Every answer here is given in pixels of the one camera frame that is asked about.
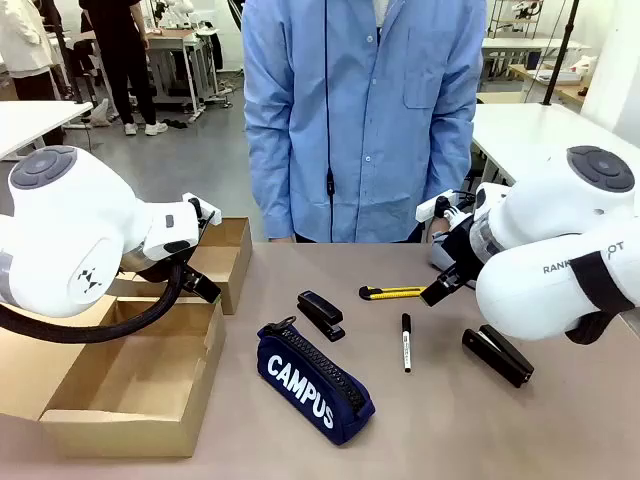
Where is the thin black cable on shirt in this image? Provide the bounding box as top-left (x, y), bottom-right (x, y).
top-left (322, 0), bottom-right (337, 199)

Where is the metal shelf rack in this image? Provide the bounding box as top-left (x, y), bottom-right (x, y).
top-left (487, 0), bottom-right (554, 40)

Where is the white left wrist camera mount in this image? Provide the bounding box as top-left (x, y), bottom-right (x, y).
top-left (180, 191), bottom-right (223, 227)

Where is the large black stapler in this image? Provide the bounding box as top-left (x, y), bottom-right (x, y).
top-left (460, 323), bottom-right (536, 389)

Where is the yellow utility knife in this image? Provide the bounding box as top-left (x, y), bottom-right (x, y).
top-left (358, 284), bottom-right (430, 302)

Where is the person in white jacket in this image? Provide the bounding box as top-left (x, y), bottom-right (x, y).
top-left (0, 0), bottom-right (69, 149)

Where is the person in blue shirt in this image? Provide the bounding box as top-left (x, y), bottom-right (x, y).
top-left (241, 0), bottom-right (489, 245)

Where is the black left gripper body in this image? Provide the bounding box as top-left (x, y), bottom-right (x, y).
top-left (137, 244), bottom-right (199, 281)

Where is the white bag on floor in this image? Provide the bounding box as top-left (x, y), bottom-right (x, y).
top-left (88, 97), bottom-right (112, 129)

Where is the black braided left arm sleeve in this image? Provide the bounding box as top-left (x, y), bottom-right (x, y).
top-left (0, 262), bottom-right (187, 346)

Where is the small black stapler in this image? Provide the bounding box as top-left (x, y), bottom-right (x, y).
top-left (296, 289), bottom-right (347, 344)

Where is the wood top desk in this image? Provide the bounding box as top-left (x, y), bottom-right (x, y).
top-left (142, 27), bottom-right (224, 121)

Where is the black tripod pole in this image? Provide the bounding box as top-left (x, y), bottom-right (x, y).
top-left (541, 0), bottom-right (582, 107)

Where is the black white marker pen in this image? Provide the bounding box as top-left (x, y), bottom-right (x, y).
top-left (400, 312), bottom-right (415, 375)

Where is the white table with white legs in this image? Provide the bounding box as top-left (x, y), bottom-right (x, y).
top-left (0, 100), bottom-right (95, 162)

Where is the person in black clothes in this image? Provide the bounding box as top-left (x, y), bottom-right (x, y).
top-left (78, 0), bottom-right (170, 138)

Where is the long white background table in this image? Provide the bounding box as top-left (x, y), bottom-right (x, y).
top-left (478, 36), bottom-right (592, 81)

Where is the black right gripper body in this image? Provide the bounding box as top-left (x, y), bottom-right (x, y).
top-left (439, 214), bottom-right (494, 281)

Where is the navy CAMPUS pencil case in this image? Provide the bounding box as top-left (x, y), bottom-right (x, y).
top-left (256, 315), bottom-right (377, 447)

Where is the light wooden table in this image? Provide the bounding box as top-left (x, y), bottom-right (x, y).
top-left (508, 62), bottom-right (587, 114)

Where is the thin black hanging cable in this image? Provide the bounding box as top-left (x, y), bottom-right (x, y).
top-left (83, 117), bottom-right (101, 152)

